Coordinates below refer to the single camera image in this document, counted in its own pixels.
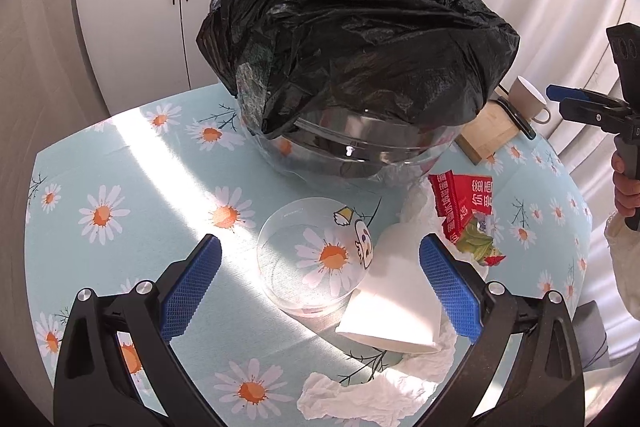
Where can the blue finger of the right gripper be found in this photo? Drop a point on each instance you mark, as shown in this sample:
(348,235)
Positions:
(584,111)
(558,93)

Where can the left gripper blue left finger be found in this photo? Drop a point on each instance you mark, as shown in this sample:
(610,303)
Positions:
(184,283)

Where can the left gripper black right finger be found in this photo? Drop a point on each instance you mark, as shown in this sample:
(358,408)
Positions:
(447,275)

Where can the clear plastic trash bin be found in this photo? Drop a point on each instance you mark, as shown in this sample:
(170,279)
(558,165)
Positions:
(318,121)

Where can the person's right hand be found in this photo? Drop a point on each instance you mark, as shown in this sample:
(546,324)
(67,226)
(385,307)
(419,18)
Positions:
(626,191)

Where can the beige ceramic mug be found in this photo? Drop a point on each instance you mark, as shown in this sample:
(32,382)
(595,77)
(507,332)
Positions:
(529,101)

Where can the white paper cup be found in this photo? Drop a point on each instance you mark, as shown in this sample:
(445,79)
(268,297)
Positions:
(394,308)

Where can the wooden cutting board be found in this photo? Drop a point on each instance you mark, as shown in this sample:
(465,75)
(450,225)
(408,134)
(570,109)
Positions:
(491,129)

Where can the red snack wrapper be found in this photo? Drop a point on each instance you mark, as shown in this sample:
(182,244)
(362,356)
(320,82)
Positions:
(464,201)

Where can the white tissue behind cup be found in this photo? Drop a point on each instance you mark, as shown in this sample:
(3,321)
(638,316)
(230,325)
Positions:
(419,210)

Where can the small crumpled white tissue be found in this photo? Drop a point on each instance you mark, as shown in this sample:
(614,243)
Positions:
(396,393)

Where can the clear plastic cup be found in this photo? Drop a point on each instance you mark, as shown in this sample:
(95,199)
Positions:
(312,254)

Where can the steel cleaver black handle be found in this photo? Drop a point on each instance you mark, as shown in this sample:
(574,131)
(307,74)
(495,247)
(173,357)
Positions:
(517,118)

